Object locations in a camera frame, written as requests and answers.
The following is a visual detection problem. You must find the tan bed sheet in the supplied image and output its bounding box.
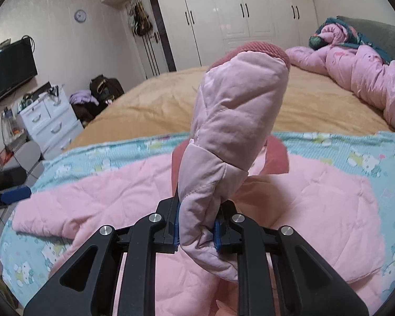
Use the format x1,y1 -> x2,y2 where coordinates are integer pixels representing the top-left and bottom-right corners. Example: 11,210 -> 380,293
68,66 -> 390,149

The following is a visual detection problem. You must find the black backpack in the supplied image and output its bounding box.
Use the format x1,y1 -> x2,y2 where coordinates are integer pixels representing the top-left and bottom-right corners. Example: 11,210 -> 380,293
90,75 -> 125,103

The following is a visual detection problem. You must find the pink quilted jacket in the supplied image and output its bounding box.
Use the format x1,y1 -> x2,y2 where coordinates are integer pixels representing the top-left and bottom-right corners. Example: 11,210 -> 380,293
12,41 -> 385,315

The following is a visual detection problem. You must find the grey padded headboard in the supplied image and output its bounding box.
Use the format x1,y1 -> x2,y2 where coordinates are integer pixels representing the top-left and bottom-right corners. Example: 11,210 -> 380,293
338,16 -> 395,59

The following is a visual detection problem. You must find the white drawer chest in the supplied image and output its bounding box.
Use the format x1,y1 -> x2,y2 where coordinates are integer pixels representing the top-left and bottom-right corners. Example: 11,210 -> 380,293
17,83 -> 83,160

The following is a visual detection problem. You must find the blue hello kitty blanket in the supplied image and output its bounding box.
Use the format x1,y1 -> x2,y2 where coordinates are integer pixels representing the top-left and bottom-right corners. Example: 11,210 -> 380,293
0,132 -> 395,305

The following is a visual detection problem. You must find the white door with hangings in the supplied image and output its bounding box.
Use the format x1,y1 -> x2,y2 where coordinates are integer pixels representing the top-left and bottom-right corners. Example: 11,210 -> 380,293
124,0 -> 169,78

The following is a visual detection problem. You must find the pink crumpled duvet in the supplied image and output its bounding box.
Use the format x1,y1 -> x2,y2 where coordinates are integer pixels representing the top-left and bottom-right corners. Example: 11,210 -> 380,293
285,18 -> 395,129

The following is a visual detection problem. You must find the black television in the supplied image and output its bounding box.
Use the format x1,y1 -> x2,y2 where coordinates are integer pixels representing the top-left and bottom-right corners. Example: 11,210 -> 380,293
0,37 -> 38,102

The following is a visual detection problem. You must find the white wardrobe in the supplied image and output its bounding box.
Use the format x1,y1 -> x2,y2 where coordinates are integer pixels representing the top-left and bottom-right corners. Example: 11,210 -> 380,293
101,0 -> 318,70

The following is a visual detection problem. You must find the purple clothes pile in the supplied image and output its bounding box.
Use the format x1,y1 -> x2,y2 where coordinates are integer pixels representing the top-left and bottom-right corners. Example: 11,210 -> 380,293
69,90 -> 99,106

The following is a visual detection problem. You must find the round wall clock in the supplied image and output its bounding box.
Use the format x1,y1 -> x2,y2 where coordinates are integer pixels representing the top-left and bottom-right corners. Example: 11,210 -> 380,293
74,9 -> 87,24

